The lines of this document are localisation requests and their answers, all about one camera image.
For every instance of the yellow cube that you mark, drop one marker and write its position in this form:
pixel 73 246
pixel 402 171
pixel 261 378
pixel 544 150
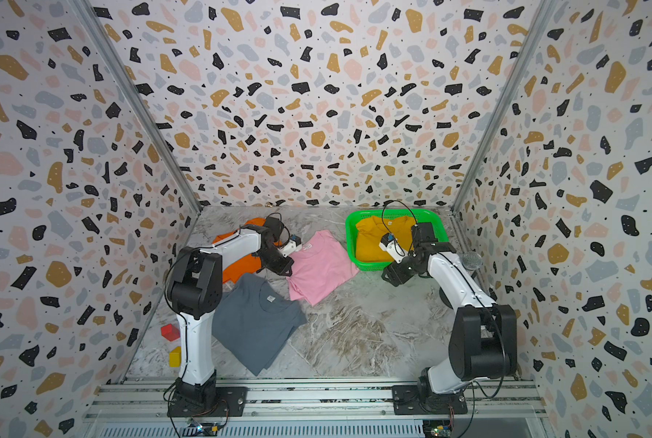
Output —
pixel 175 357

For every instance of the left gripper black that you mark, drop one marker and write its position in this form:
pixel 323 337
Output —
pixel 283 270

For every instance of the left circuit board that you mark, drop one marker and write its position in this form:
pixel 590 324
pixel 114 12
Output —
pixel 195 429

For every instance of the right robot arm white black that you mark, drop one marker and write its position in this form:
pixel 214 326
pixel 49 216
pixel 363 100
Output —
pixel 483 341

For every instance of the pink t-shirt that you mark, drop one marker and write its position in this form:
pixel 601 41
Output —
pixel 321 266

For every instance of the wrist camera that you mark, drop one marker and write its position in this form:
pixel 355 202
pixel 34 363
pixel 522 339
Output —
pixel 294 244
pixel 390 245

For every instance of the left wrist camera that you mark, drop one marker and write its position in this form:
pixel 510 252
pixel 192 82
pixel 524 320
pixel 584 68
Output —
pixel 294 244

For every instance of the green plastic basket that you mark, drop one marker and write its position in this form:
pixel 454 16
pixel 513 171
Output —
pixel 420 216

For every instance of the aluminium rail frame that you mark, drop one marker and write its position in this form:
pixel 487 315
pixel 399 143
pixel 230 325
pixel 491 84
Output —
pixel 329 407

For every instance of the red cube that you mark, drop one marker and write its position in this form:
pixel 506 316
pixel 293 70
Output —
pixel 170 332

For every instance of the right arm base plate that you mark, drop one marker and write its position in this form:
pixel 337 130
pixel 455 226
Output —
pixel 411 400

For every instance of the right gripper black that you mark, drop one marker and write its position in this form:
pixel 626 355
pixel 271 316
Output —
pixel 393 275

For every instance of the right circuit board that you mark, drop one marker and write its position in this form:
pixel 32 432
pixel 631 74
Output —
pixel 437 429

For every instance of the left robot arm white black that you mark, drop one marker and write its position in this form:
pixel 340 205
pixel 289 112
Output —
pixel 194 288

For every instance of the clear plastic bottle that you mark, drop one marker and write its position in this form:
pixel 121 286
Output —
pixel 471 261

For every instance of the grey t-shirt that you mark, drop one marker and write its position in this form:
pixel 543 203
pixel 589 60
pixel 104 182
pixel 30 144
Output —
pixel 254 322

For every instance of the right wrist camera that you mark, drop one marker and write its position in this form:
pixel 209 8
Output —
pixel 390 245

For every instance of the circuit board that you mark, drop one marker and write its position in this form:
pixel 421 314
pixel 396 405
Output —
pixel 437 429
pixel 195 429

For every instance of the yellow t-shirt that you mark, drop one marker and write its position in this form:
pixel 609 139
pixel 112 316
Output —
pixel 371 231

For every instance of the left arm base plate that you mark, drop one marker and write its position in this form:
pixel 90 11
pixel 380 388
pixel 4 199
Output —
pixel 211 401

